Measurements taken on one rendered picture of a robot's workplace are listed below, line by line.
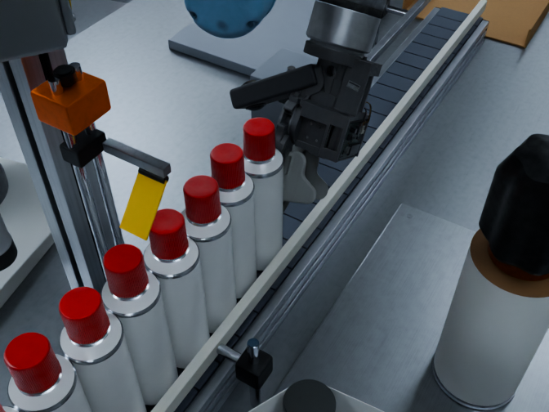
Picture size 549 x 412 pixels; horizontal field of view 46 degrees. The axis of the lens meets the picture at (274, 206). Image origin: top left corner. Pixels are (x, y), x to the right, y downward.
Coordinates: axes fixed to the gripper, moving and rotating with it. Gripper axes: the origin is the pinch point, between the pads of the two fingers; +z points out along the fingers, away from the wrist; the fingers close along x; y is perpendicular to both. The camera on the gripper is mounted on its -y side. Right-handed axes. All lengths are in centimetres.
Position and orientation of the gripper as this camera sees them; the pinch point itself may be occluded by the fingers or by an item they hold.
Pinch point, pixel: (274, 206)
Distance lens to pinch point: 78.4
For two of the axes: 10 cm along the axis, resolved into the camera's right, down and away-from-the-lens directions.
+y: 8.5, 3.7, -3.7
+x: 4.5, -1.7, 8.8
